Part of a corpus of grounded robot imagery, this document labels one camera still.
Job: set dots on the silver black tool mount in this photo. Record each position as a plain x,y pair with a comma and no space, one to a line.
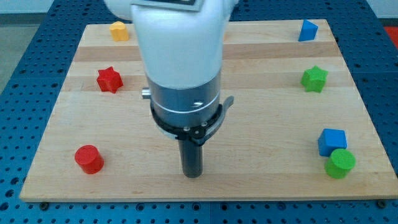
191,113

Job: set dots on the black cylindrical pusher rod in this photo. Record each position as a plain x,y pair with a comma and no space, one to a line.
192,158

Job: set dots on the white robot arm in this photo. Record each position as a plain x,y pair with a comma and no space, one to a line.
181,46

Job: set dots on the blue cube block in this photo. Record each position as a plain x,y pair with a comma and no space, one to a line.
331,139

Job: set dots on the red star block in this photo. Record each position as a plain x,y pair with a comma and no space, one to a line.
109,80

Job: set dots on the red cylinder block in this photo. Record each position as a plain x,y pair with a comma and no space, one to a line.
89,159

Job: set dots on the green star block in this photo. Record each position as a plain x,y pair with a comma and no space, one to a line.
314,79

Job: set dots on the blue triangular prism block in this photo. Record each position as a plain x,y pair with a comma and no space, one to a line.
308,31

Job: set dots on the green cylinder block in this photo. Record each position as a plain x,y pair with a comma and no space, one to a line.
340,163

